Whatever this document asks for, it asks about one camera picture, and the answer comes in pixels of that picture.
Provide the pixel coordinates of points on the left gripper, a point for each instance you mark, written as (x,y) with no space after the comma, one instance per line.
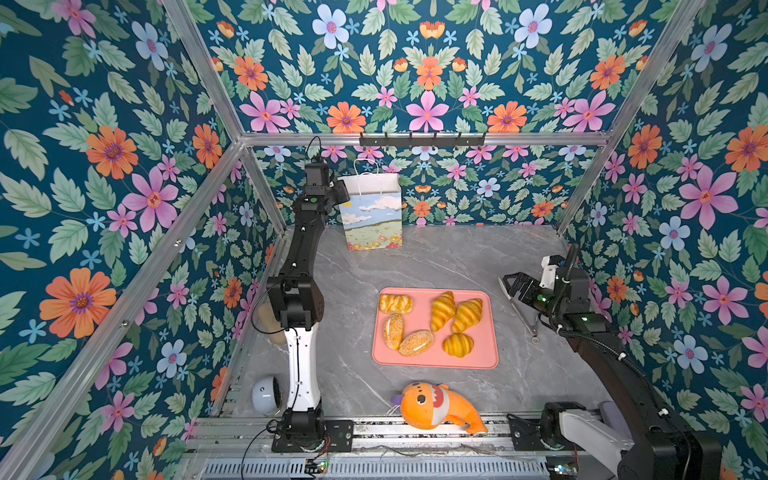
(337,190)

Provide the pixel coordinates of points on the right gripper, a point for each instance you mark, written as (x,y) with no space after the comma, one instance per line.
(531,283)

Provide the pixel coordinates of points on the metal tongs with white tips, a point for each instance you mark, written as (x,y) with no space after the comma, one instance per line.
(521,312)

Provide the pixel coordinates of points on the landscape print paper bag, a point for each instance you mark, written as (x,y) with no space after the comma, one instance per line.
(372,218)

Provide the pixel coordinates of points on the fake croissant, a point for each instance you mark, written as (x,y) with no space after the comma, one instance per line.
(468,314)
(443,309)

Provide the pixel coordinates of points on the round ridged fake bread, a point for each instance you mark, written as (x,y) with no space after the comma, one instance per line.
(458,345)

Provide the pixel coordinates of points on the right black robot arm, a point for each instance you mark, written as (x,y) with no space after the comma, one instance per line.
(649,439)

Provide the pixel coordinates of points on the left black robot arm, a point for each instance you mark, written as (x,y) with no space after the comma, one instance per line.
(298,305)

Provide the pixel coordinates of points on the braided glazed fake bread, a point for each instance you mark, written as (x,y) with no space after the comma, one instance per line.
(395,304)

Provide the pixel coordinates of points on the upright sugared fake bun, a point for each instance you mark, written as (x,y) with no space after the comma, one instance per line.
(394,331)

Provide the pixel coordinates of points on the sugared cream fake bun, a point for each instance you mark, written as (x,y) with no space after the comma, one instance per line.
(416,343)

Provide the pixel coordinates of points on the pink plastic tray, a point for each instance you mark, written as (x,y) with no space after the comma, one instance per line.
(483,355)

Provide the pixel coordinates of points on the lavender cylinder object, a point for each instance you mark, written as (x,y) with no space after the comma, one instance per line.
(613,418)

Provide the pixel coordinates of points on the orange shark plush toy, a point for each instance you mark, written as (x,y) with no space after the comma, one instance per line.
(426,406)

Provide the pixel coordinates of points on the white round speaker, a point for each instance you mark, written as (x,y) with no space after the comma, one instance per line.
(266,396)

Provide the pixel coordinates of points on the black hook rail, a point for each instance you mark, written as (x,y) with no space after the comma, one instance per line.
(411,139)

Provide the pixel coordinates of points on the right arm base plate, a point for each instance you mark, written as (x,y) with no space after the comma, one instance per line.
(526,435)

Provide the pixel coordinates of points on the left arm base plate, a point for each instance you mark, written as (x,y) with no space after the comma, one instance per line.
(314,438)

